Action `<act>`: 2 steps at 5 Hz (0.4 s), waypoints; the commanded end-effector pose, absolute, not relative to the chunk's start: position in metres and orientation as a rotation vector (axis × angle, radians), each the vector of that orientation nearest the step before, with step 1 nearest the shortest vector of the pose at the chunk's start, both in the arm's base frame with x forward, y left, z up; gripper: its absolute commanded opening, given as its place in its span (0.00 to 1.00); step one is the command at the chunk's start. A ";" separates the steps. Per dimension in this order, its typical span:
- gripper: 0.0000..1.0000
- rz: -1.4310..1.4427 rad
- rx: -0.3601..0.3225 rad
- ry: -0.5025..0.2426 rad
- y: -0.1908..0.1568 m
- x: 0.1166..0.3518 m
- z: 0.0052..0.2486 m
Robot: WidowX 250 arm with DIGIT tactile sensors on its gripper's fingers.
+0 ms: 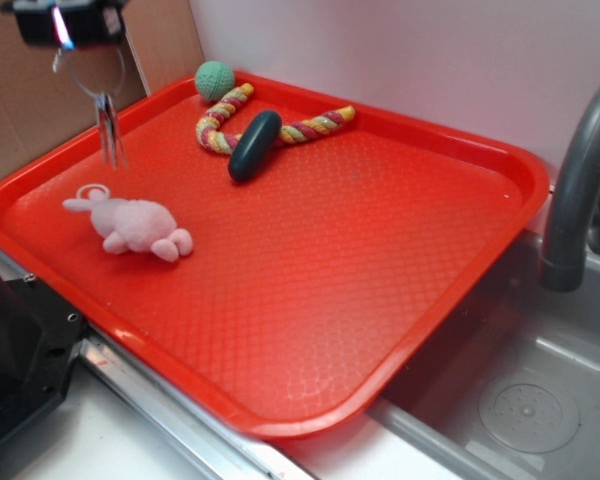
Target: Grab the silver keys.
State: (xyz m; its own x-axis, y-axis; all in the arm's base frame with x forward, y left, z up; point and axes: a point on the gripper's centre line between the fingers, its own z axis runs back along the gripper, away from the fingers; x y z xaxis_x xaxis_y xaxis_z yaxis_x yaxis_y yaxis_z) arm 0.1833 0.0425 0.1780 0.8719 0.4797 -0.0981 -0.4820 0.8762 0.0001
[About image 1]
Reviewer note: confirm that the dark green oblong toy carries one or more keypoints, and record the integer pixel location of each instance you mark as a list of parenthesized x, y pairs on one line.
[(254, 145)]

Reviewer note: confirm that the pink plush bunny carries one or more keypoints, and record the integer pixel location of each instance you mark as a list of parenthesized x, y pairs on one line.
[(139, 226)]

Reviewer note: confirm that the multicolour twisted rope toy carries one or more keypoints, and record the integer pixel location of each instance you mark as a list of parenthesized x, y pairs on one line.
[(210, 137)]

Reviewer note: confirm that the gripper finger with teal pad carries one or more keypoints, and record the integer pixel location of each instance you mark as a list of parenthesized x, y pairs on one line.
[(95, 23), (35, 21)]

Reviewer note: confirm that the grey sink basin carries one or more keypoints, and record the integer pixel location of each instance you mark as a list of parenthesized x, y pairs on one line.
[(508, 386)]

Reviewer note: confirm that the silver keys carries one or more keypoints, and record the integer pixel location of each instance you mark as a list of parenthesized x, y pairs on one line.
[(107, 120)]

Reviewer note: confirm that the grey sink faucet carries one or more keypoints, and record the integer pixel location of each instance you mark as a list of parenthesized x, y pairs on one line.
[(573, 221)]

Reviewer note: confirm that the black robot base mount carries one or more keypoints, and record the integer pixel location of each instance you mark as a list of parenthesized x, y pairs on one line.
[(40, 336)]

